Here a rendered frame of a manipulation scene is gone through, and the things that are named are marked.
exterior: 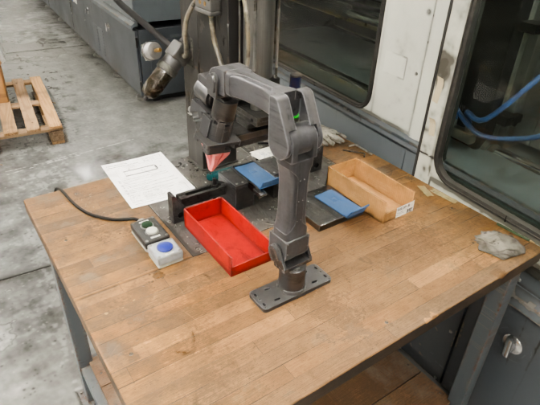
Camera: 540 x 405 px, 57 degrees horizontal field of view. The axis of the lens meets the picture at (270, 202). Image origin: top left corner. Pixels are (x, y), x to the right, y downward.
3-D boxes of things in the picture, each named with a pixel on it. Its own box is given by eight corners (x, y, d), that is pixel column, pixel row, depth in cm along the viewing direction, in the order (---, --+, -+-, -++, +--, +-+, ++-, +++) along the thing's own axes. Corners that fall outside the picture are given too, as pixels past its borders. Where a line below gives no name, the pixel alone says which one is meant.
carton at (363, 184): (382, 226, 142) (386, 203, 138) (325, 187, 159) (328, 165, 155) (411, 213, 149) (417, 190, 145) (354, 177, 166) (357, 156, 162)
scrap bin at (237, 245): (231, 277, 120) (231, 258, 117) (184, 226, 137) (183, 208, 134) (271, 260, 126) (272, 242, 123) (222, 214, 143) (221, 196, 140)
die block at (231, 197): (235, 211, 145) (235, 189, 140) (218, 195, 151) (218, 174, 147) (290, 192, 154) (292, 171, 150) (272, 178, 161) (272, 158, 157)
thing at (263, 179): (263, 191, 138) (263, 182, 137) (234, 168, 149) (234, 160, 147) (283, 185, 142) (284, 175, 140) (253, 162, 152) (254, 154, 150)
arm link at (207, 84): (186, 100, 121) (187, 55, 114) (216, 94, 126) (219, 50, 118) (210, 124, 115) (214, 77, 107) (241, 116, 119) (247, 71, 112)
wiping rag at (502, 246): (462, 245, 136) (505, 266, 127) (464, 236, 135) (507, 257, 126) (491, 229, 144) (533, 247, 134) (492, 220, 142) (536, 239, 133)
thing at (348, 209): (350, 221, 139) (352, 212, 137) (314, 197, 149) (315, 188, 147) (368, 213, 143) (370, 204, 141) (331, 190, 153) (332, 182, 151)
